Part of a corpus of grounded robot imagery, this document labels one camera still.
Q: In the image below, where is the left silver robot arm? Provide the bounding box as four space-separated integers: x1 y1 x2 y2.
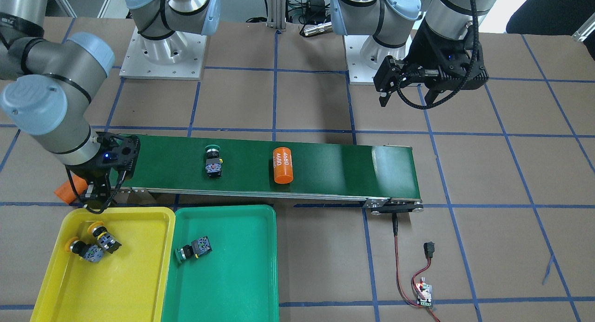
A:
330 0 497 110

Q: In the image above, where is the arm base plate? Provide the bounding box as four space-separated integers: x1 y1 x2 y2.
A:
119 30 209 81
343 32 421 85

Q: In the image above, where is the green plastic tray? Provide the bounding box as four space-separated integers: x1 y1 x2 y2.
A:
161 205 280 322

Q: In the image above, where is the green push button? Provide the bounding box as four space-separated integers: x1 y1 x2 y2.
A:
205 144 223 178
176 237 212 263

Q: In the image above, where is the green conveyor belt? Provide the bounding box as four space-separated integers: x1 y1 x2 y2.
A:
122 135 423 214

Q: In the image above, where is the yellow plastic tray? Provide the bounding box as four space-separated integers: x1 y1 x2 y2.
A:
31 206 176 322

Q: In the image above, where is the orange cylinder with label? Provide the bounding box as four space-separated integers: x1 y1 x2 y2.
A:
272 147 294 184

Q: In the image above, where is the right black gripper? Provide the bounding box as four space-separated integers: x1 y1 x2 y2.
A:
66 132 141 214

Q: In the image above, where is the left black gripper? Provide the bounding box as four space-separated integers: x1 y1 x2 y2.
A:
373 23 489 108

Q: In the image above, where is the small green circuit board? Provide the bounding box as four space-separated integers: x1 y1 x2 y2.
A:
414 282 433 309

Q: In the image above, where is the red black wire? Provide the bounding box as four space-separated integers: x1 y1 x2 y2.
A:
392 213 442 322

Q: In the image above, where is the orange cylinder plain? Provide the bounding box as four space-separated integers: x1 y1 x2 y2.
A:
54 175 88 205

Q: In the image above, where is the aluminium frame post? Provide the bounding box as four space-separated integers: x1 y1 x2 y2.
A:
265 0 287 32

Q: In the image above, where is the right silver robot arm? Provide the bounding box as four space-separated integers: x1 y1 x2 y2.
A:
1 0 221 214

